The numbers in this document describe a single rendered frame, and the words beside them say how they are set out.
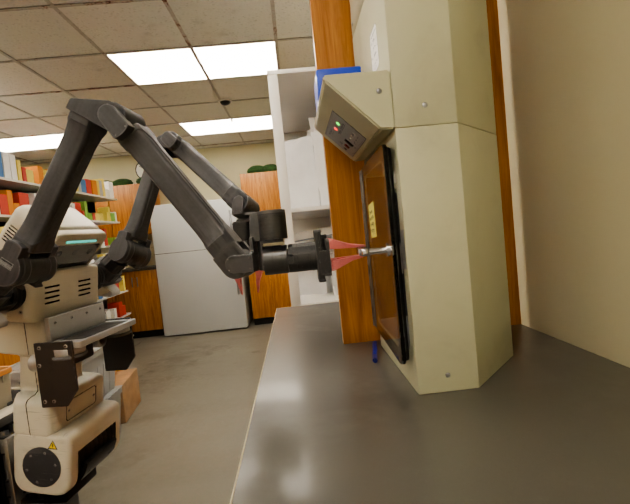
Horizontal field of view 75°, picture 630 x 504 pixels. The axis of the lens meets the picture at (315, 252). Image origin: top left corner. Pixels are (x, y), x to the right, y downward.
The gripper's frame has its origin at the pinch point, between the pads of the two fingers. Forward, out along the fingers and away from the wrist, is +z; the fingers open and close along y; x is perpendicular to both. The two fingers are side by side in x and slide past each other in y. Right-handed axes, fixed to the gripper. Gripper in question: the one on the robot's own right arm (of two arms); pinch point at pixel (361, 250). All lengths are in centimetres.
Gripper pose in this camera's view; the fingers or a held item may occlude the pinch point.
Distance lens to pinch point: 82.1
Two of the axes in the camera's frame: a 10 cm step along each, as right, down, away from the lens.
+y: -1.0, -9.9, -0.5
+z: 9.9, -1.1, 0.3
